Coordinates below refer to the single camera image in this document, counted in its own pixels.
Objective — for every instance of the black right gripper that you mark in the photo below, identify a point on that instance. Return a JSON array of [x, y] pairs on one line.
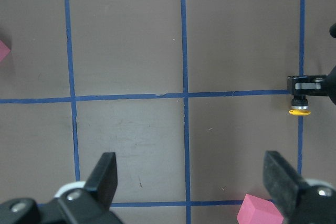
[[313, 85]]

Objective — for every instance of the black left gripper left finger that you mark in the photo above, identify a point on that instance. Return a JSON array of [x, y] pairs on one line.
[[103, 180]]

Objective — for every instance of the pink cube far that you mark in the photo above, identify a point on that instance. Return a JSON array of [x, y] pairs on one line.
[[4, 50]]

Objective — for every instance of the pink cube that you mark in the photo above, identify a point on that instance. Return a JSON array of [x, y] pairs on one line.
[[4, 50], [258, 210]]

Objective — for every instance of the pink cube centre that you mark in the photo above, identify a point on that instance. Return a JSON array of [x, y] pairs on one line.
[[258, 210]]

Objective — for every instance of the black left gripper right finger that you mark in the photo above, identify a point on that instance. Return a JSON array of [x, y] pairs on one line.
[[283, 183]]

